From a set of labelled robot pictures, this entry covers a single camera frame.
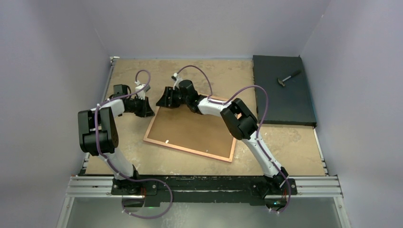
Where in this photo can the aluminium rail frame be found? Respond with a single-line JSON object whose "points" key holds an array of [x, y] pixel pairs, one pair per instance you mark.
{"points": [[318, 203]]}

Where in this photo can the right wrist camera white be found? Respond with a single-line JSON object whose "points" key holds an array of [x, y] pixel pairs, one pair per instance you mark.
{"points": [[176, 78]]}

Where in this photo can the black flat board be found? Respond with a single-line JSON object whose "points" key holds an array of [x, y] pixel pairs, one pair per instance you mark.
{"points": [[289, 105]]}

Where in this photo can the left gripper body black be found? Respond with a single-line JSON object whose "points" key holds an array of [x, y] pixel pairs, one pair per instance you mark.
{"points": [[139, 107]]}

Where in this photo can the pink wooden picture frame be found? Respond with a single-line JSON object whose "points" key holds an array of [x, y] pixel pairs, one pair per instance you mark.
{"points": [[189, 132]]}

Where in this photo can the brown cardboard backing board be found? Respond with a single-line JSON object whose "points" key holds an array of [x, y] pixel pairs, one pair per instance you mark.
{"points": [[192, 132]]}

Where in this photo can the small hammer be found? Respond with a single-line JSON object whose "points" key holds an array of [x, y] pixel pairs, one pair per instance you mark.
{"points": [[281, 81]]}

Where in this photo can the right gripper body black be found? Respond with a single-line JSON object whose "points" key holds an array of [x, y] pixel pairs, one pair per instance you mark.
{"points": [[178, 99]]}

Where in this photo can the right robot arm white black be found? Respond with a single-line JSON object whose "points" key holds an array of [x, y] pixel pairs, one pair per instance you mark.
{"points": [[241, 123]]}

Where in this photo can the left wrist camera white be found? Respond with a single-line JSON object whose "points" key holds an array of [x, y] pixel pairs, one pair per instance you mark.
{"points": [[141, 90]]}

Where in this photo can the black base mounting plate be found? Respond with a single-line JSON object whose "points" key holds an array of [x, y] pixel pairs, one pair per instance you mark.
{"points": [[155, 189]]}

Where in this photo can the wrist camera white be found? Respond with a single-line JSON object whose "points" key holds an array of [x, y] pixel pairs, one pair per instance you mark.
{"points": [[141, 90], [176, 78]]}

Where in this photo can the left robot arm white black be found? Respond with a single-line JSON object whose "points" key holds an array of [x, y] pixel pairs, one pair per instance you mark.
{"points": [[98, 132]]}

